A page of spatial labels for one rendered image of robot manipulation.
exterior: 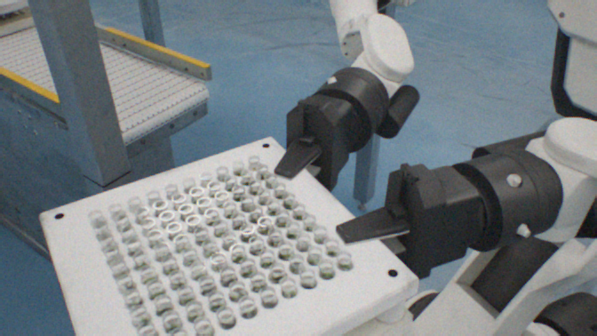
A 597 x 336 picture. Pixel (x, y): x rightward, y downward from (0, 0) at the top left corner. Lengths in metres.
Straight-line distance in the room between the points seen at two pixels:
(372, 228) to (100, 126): 0.56
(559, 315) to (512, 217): 0.87
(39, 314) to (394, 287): 1.53
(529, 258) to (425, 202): 0.49
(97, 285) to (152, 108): 0.68
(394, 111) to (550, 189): 0.23
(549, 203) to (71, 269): 0.42
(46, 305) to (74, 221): 1.36
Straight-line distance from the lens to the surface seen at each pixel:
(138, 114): 1.07
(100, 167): 0.93
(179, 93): 1.13
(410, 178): 0.45
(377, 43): 0.69
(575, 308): 1.38
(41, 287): 1.92
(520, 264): 0.92
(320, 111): 0.53
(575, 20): 0.78
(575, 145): 0.55
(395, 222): 0.46
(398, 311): 0.45
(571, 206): 0.58
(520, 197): 0.51
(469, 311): 0.89
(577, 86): 0.81
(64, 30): 0.83
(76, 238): 0.50
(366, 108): 0.61
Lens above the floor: 1.33
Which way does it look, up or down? 37 degrees down
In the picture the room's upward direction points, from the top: straight up
